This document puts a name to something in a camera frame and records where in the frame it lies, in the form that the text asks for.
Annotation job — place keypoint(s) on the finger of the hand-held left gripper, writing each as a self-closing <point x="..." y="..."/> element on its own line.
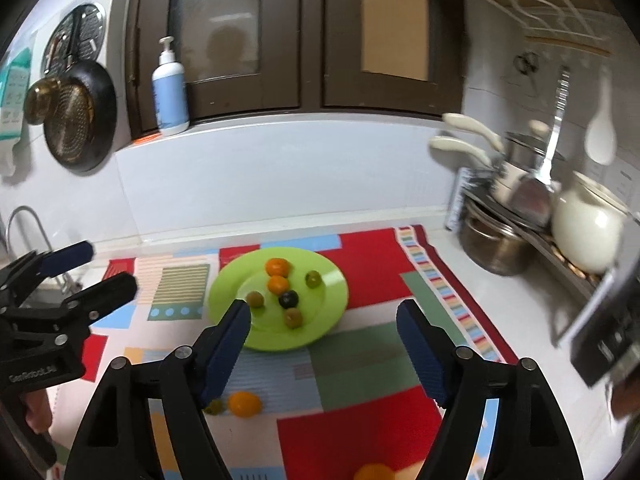
<point x="107" y="291"/>
<point x="65" y="258"/>

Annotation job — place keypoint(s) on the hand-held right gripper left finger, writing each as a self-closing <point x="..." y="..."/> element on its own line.
<point x="227" y="350"/>

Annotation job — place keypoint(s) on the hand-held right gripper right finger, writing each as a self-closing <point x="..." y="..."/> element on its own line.
<point x="422" y="355"/>

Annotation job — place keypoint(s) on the orange tangerine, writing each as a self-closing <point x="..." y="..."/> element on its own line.
<point x="245" y="404"/>
<point x="277" y="266"/>
<point x="276" y="285"/>
<point x="374" y="472"/>

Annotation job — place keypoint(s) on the green tangerine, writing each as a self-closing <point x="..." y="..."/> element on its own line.
<point x="313" y="278"/>
<point x="216" y="406"/>

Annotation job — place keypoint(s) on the brownish green kiwi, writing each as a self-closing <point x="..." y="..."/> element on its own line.
<point x="293" y="317"/>
<point x="256" y="299"/>

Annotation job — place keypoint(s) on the dark purple plum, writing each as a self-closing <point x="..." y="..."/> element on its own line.
<point x="288" y="299"/>

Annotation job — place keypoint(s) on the green plate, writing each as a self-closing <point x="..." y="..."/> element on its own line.
<point x="325" y="310"/>

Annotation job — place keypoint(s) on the person's left hand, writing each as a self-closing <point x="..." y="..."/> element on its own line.
<point x="39" y="410"/>

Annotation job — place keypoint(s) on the slim gooseneck faucet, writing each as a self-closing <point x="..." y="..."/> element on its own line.
<point x="26" y="208"/>

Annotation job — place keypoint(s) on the colourful patterned tablecloth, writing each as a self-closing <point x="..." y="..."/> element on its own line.
<point x="360" y="385"/>

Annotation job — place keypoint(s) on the stainless steel pot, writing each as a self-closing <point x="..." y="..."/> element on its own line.
<point x="495" y="247"/>

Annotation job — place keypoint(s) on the black frying pan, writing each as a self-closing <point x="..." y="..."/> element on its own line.
<point x="103" y="110"/>

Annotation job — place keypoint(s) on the small copper saucepan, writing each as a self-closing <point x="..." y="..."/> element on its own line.
<point x="40" y="102"/>

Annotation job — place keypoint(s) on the green white carton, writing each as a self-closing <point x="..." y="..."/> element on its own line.
<point x="12" y="100"/>

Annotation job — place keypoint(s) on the metal skimmer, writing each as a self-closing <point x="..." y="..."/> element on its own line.
<point x="537" y="200"/>

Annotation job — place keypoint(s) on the white blue pump bottle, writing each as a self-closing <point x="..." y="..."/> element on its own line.
<point x="170" y="95"/>

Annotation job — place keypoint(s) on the cream ceramic pot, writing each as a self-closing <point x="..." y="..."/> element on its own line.
<point x="587" y="230"/>

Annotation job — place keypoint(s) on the brown bottle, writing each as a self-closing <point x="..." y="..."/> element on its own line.
<point x="627" y="405"/>

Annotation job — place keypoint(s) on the steel pot with lid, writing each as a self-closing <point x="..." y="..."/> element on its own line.
<point x="525" y="145"/>

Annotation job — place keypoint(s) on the round metal steamer plate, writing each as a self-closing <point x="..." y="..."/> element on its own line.
<point x="95" y="20"/>

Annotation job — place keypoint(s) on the white rice spoon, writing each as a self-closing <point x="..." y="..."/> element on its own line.
<point x="602" y="132"/>

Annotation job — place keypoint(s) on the black scissors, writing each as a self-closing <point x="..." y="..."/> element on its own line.
<point x="525" y="64"/>

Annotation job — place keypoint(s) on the brown cardboard sheet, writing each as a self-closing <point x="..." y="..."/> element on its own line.
<point x="395" y="15"/>

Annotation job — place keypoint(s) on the white wall socket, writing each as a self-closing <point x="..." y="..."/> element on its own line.
<point x="625" y="180"/>

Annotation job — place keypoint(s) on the dark brown window frame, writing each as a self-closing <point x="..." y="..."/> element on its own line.
<point x="312" y="35"/>

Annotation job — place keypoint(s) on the wooden hook rail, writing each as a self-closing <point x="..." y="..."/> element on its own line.
<point x="575" y="44"/>

